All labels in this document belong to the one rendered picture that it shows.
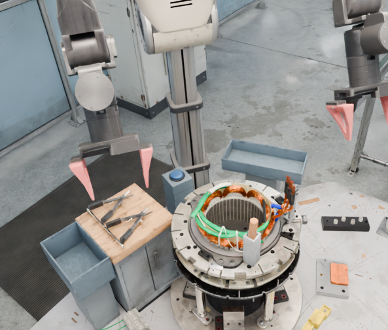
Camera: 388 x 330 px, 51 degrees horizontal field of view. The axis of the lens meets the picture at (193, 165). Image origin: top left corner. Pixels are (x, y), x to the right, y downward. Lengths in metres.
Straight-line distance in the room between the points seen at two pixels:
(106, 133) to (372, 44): 0.48
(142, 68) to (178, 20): 2.06
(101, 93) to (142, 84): 2.64
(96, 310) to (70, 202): 1.67
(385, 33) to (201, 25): 0.56
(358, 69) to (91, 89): 0.49
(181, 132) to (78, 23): 0.76
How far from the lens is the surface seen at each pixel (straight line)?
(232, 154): 1.35
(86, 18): 0.69
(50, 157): 3.27
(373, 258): 1.43
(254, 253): 0.92
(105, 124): 0.70
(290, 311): 1.24
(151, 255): 1.15
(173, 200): 1.28
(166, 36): 1.17
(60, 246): 1.18
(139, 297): 1.24
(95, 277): 1.07
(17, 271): 2.55
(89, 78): 0.63
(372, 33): 0.79
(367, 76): 0.84
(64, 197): 2.86
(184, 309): 1.24
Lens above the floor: 1.87
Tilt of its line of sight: 40 degrees down
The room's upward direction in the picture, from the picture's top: 5 degrees counter-clockwise
